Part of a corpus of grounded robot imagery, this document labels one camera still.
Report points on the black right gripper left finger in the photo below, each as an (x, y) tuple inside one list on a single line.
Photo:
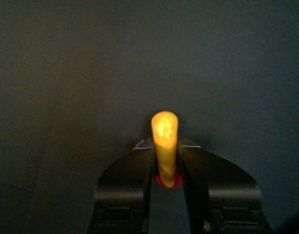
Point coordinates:
[(123, 186)]

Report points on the orange toy shrimp red tail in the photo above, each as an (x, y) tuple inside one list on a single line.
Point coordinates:
[(165, 143)]

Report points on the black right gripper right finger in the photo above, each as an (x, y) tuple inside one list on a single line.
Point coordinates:
[(225, 189)]

